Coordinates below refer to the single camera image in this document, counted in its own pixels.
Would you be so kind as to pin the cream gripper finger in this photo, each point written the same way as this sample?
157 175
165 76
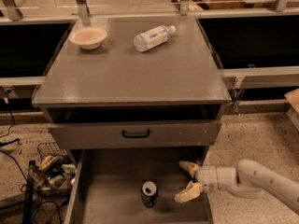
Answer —
190 167
192 191

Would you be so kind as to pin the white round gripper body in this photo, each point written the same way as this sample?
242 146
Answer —
207 177

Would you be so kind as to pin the blue pepsi can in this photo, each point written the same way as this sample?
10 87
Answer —
149 194

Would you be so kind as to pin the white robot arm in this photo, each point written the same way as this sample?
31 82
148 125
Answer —
248 180

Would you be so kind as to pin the grey top drawer front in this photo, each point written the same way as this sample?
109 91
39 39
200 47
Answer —
186 133

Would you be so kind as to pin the grey drawer cabinet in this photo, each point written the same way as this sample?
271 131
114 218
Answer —
175 81

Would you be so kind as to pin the open grey middle drawer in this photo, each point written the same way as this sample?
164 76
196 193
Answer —
107 188

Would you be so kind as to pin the clear plastic water bottle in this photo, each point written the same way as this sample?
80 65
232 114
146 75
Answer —
153 37

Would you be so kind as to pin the black stand pole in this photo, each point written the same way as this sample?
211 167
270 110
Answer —
29 194

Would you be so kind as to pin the white paper bowl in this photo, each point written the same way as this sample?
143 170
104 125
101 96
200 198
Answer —
88 37

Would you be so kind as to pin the black drawer handle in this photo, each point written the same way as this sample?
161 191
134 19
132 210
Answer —
136 135

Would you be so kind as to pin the wire basket with items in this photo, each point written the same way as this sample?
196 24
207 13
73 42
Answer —
54 175

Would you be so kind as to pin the metal rail frame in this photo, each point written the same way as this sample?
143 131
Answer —
21 10

